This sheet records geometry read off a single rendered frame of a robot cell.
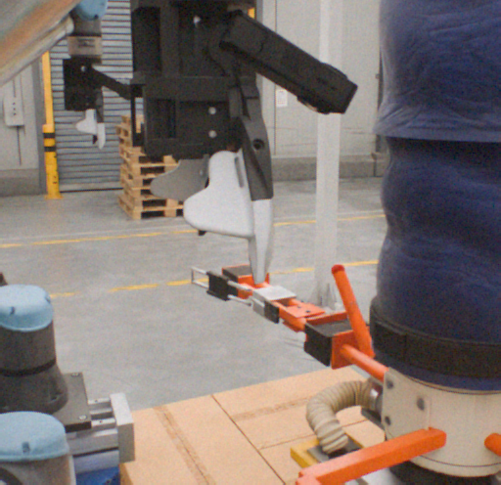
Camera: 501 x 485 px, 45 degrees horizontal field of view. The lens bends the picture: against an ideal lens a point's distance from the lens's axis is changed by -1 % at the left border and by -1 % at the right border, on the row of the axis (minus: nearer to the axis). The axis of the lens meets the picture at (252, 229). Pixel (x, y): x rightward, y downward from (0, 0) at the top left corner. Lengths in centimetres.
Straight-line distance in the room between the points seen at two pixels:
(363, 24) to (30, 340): 1112
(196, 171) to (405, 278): 30
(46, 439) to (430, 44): 59
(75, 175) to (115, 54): 208
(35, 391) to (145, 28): 92
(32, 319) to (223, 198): 84
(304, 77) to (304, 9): 1104
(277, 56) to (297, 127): 1094
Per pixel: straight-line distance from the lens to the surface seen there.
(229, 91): 43
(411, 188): 68
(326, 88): 46
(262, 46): 44
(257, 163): 40
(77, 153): 1036
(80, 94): 141
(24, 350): 123
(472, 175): 67
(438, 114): 66
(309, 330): 101
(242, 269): 131
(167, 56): 43
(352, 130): 1190
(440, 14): 66
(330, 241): 454
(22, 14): 63
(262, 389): 237
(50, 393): 128
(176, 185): 51
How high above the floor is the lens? 165
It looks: 13 degrees down
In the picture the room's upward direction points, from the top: straight up
